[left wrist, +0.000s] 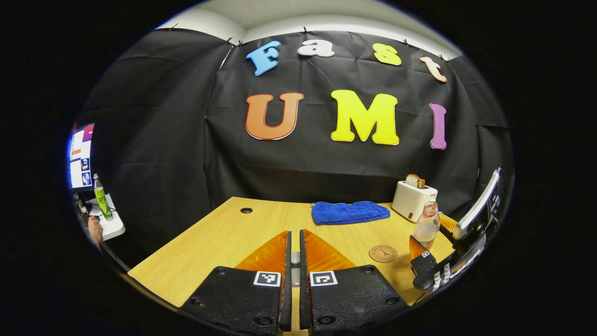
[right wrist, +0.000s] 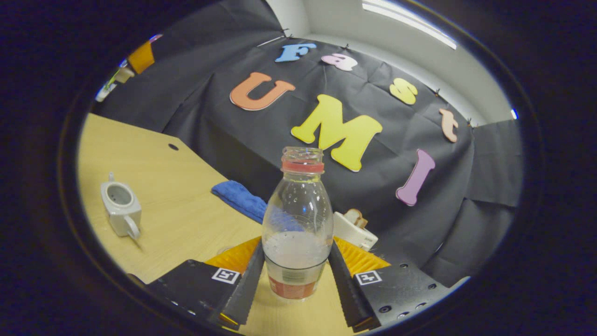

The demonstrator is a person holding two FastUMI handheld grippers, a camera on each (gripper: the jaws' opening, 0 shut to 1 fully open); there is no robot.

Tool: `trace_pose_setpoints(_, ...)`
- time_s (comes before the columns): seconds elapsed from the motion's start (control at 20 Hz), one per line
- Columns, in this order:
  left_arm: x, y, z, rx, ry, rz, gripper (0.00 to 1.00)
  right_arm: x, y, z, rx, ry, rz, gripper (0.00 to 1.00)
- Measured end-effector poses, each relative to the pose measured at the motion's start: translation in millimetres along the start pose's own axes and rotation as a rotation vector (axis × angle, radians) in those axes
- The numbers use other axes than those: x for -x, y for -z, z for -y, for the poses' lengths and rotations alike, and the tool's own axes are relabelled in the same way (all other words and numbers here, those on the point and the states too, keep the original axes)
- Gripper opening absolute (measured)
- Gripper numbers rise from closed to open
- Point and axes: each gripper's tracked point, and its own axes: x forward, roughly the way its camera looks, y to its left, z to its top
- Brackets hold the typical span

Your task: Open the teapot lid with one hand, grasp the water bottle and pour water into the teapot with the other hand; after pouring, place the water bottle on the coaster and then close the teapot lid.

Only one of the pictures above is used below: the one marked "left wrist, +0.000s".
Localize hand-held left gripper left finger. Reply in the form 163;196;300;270
180;231;293;334

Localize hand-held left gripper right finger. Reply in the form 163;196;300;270
298;229;410;333

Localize clear plastic water bottle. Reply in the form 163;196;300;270
413;195;441;249

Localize round brown coaster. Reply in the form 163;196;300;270
368;245;398;263

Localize green drink bottle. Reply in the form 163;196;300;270
92;174;114;221

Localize white toaster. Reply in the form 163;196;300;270
392;181;438;223

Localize blue towel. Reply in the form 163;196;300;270
311;201;391;226

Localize black backdrop cloth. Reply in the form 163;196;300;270
70;28;514;255

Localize white side table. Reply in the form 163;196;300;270
84;194;126;241

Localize computer monitor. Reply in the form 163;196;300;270
69;123;95;191

